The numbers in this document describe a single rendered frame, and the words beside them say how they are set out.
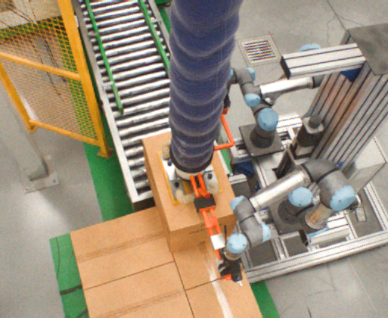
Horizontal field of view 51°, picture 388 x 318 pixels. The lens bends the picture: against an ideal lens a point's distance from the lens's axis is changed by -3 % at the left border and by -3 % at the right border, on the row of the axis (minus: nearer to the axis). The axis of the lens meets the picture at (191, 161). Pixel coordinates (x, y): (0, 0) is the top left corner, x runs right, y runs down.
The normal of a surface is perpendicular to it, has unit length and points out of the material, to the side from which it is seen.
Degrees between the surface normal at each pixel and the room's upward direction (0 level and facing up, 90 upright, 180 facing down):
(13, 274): 0
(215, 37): 76
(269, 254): 0
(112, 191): 0
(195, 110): 72
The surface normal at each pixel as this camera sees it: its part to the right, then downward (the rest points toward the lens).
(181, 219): 0.05, -0.47
